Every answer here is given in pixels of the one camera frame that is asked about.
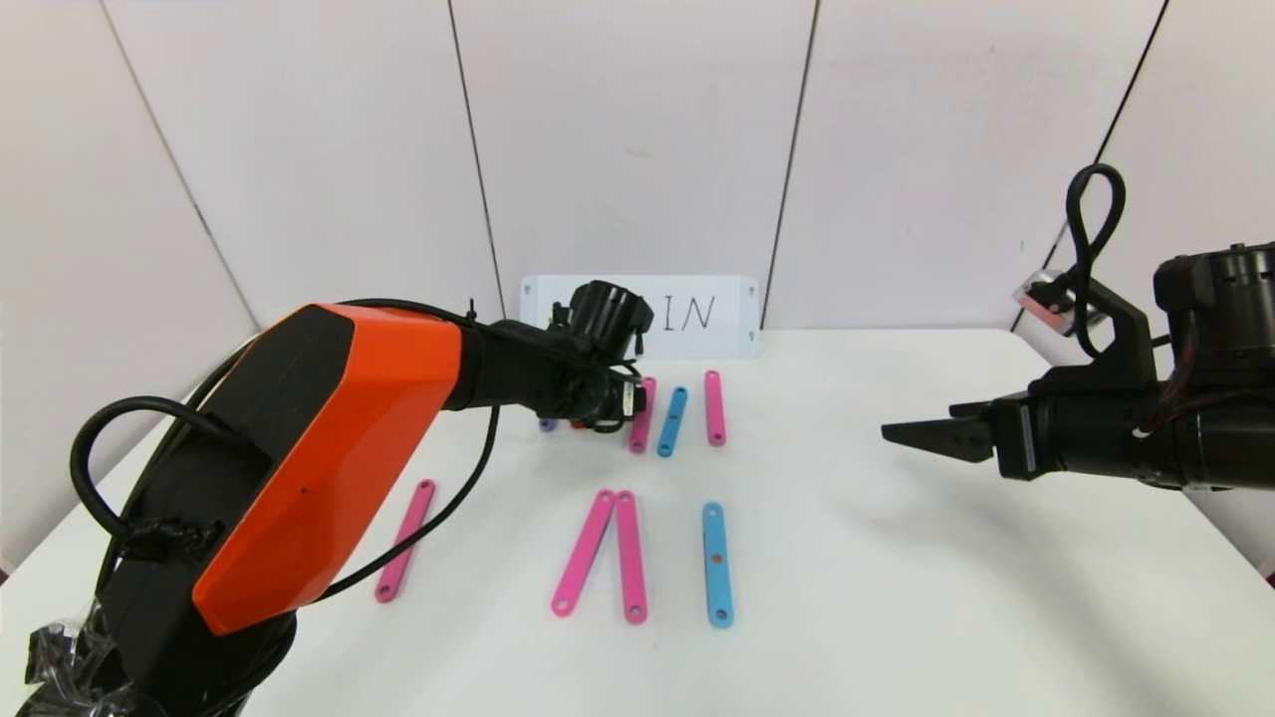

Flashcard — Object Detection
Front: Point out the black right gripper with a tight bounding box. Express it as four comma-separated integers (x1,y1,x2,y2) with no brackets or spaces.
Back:
881,390,1186,490

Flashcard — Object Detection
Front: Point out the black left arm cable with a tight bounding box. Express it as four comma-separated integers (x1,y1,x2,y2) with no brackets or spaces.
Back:
70,299,499,603

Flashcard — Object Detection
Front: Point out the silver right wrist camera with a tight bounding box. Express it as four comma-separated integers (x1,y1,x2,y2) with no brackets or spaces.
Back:
1011,269,1087,330

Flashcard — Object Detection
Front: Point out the white BRAIN sign card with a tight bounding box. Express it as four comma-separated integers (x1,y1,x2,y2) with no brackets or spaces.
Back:
521,276,760,359

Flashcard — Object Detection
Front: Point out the long blue bar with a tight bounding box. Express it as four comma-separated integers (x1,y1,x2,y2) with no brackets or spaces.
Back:
701,502,735,628

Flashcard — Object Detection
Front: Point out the short blue bar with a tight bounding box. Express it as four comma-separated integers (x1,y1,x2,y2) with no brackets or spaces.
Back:
657,386,689,458

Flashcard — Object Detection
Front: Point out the long pink bar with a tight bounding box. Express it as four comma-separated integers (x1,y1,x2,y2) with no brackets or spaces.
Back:
615,491,649,624
375,479,438,604
552,489,618,616
629,375,658,455

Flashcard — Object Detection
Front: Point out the black right camera mount bracket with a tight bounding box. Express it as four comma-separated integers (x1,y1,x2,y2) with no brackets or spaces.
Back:
1071,279,1161,394

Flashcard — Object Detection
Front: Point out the black looped right arm cable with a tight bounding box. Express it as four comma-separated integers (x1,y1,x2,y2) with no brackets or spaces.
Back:
1066,163,1127,359

